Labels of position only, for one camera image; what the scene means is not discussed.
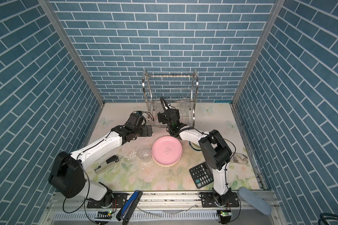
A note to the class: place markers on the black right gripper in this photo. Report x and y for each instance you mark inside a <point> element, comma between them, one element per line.
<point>162,116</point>

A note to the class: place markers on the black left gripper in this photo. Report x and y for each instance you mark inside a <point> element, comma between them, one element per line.
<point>145,132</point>

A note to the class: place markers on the clear glass cup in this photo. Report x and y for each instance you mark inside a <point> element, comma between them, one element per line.
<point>144,153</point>

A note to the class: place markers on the pink plastic plate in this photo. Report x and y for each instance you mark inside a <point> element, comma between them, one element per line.
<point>167,150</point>

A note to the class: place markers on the light green bowl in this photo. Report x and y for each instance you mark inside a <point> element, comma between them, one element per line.
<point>195,146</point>

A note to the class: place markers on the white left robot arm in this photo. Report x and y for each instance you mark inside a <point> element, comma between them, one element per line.
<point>69,171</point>

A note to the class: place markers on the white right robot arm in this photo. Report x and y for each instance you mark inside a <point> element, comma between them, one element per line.
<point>213,146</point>

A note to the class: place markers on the silver metal dish rack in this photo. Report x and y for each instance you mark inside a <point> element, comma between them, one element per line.
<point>179,91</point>

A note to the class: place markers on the black grey stapler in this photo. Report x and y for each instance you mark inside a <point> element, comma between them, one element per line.
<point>110,162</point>

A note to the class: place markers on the black calculator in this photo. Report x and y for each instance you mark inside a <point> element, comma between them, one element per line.
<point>201,175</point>

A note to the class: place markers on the blue black stapler tool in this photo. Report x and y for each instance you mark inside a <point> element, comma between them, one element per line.
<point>128,209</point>

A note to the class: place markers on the grey blue oval pad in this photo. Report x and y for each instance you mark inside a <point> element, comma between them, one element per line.
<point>255,201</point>

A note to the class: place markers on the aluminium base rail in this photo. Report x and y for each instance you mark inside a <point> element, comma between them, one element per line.
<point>164,208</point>

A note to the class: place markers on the aluminium corner post left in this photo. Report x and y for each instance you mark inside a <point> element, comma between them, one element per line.
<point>53,18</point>

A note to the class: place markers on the aluminium corner post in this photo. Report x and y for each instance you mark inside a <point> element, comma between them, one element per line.
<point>53,18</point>
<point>259,46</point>

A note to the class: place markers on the aluminium corner post right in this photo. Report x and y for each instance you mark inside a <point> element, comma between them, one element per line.
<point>259,46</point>

